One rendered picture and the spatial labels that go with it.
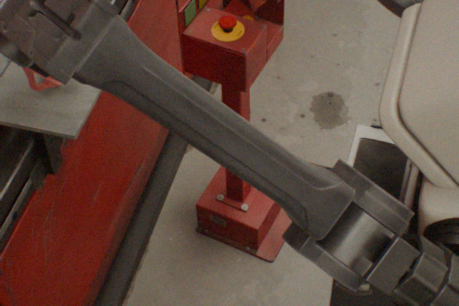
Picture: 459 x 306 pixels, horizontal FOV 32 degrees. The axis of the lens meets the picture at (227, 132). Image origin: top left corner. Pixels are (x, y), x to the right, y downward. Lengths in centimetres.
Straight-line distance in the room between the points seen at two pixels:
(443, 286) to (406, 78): 22
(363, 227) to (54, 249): 95
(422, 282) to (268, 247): 148
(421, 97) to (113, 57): 34
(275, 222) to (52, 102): 115
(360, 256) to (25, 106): 69
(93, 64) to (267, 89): 206
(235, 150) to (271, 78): 202
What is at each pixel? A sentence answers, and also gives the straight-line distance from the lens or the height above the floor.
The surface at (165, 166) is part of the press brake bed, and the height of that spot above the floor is 5.
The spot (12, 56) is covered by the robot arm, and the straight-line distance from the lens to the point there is 72.
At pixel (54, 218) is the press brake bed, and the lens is 161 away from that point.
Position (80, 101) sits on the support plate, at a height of 100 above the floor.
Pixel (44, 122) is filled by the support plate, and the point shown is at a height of 100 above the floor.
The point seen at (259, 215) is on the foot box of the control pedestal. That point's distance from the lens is 221.
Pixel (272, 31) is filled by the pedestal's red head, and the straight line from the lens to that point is 184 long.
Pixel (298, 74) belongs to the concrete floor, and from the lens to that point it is 274.
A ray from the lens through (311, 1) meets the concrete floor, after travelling 303.
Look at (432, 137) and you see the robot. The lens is 85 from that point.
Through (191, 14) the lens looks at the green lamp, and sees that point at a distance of 174.
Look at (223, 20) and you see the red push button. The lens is 171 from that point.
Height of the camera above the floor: 193
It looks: 49 degrees down
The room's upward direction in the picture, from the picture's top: 2 degrees counter-clockwise
